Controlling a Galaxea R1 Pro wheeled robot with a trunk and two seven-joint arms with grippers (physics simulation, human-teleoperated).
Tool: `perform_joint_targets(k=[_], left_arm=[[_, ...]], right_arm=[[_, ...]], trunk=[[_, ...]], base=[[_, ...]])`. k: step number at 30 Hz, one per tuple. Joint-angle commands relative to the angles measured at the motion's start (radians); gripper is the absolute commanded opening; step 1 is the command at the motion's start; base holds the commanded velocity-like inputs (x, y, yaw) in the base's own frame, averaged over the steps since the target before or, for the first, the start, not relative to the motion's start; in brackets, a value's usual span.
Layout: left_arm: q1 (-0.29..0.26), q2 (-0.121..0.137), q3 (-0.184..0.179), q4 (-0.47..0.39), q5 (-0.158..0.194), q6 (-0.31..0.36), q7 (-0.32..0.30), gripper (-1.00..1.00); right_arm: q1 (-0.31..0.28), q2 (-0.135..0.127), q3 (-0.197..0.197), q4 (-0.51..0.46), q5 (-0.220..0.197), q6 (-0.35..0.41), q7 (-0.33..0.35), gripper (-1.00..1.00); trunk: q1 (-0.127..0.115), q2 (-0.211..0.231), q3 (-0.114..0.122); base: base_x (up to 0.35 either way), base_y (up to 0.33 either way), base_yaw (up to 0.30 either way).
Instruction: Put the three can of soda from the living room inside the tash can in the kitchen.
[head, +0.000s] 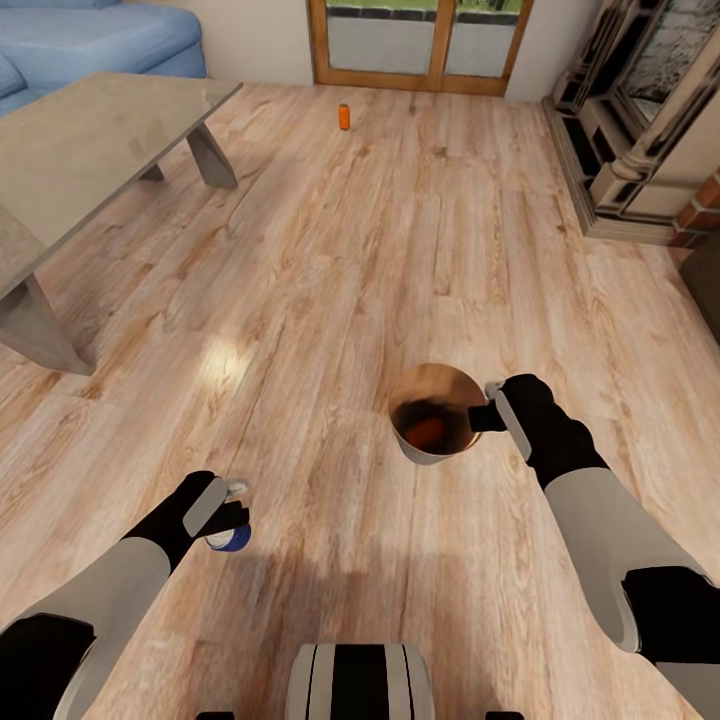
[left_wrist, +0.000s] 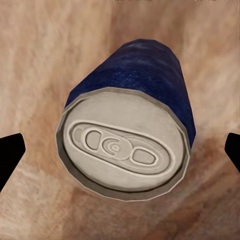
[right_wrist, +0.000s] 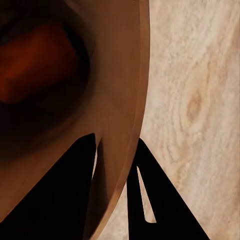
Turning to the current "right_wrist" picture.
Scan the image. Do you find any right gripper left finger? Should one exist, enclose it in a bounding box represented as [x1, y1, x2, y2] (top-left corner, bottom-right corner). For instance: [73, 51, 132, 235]
[0, 133, 97, 240]

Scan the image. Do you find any can of soda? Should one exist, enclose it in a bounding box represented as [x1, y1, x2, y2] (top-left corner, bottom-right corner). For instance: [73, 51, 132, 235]
[0, 22, 87, 105]

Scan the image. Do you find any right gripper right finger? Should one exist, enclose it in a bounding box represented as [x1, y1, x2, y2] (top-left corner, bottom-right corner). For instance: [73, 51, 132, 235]
[126, 138, 210, 240]

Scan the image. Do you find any trash can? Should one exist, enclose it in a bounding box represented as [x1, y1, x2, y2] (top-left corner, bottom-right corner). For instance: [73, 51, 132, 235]
[0, 0, 151, 240]

